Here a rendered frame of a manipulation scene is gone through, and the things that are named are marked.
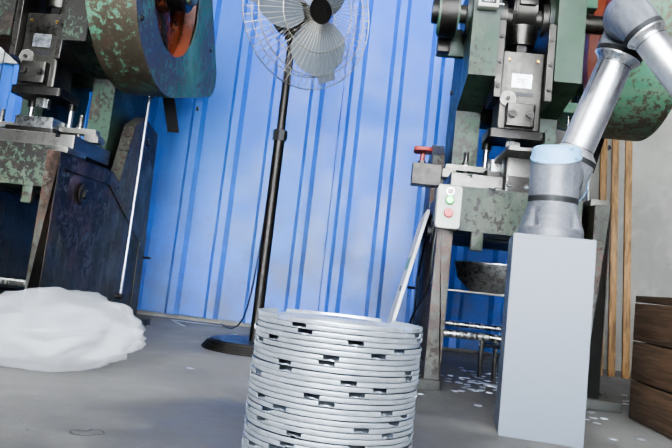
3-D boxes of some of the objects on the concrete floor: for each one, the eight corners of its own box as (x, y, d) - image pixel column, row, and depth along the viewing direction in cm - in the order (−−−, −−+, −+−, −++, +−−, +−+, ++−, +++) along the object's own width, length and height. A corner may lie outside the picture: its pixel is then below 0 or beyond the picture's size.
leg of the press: (621, 414, 201) (638, 119, 212) (582, 409, 202) (601, 115, 213) (544, 373, 293) (559, 168, 303) (517, 370, 293) (533, 166, 304)
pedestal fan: (341, 368, 233) (388, -67, 252) (193, 353, 228) (253, -88, 248) (315, 334, 357) (348, 45, 377) (219, 324, 353) (257, 32, 372)
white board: (376, 369, 240) (427, 208, 246) (376, 355, 289) (418, 221, 295) (379, 370, 240) (430, 209, 246) (379, 355, 289) (421, 222, 295)
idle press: (91, 353, 203) (173, -181, 224) (-207, 315, 213) (-102, -193, 234) (222, 324, 354) (263, 7, 375) (44, 303, 364) (94, -5, 385)
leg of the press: (441, 391, 205) (467, 103, 216) (403, 387, 206) (430, 100, 217) (420, 358, 296) (439, 156, 307) (394, 355, 297) (414, 154, 308)
